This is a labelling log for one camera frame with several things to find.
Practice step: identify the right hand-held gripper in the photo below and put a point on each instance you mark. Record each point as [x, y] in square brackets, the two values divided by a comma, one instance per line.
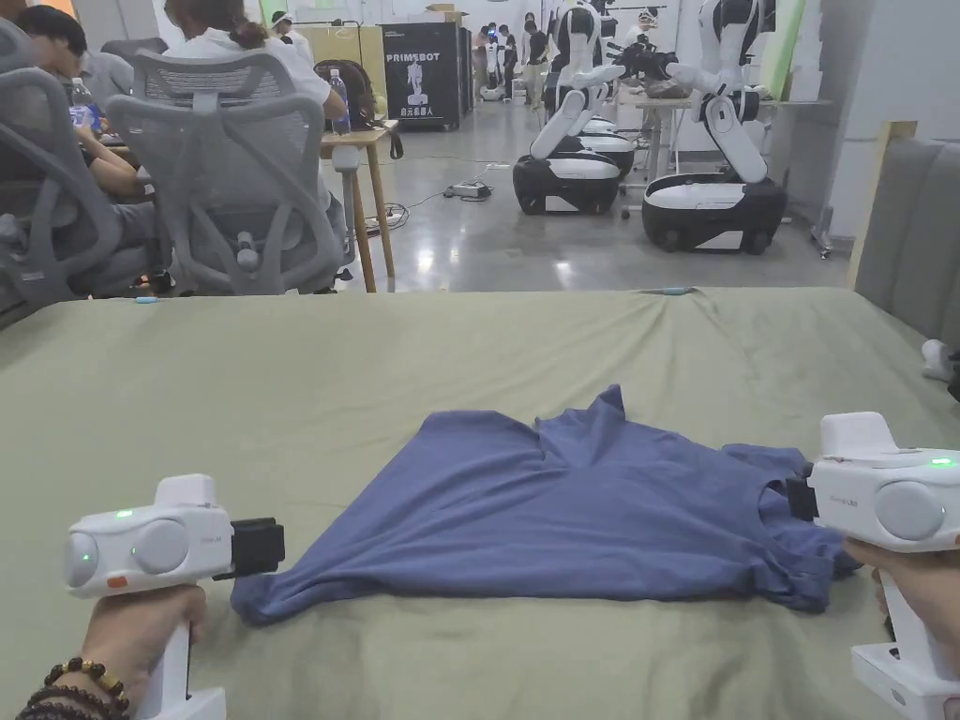
[900, 495]

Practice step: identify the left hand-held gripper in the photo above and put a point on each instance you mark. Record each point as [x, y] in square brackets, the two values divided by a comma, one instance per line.
[184, 525]

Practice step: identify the dark blue shirt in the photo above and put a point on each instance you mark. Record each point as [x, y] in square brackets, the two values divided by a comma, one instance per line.
[540, 517]

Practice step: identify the person's left forearm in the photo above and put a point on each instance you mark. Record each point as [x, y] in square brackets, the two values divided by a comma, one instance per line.
[60, 694]

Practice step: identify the person's right hand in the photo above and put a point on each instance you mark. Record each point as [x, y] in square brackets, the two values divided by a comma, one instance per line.
[930, 589]

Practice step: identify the person's left hand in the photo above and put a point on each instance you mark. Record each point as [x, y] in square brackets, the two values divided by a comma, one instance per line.
[131, 630]

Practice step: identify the small white device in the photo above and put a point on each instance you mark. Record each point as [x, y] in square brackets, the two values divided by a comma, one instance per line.
[937, 358]

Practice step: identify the bed with pale green sheet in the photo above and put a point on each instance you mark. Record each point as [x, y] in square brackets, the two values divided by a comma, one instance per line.
[300, 375]

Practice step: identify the grey padded headboard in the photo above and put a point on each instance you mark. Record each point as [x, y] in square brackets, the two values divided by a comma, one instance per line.
[911, 232]

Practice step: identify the white and black robot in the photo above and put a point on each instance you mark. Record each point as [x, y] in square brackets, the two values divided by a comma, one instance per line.
[611, 146]
[712, 202]
[570, 172]

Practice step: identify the white power strip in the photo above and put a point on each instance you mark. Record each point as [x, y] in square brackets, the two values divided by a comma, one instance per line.
[466, 191]

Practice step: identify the black cabinet with white print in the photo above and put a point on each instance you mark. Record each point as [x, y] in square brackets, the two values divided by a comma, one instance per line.
[420, 71]

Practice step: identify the group of people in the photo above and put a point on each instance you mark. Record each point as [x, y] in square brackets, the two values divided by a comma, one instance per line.
[517, 60]

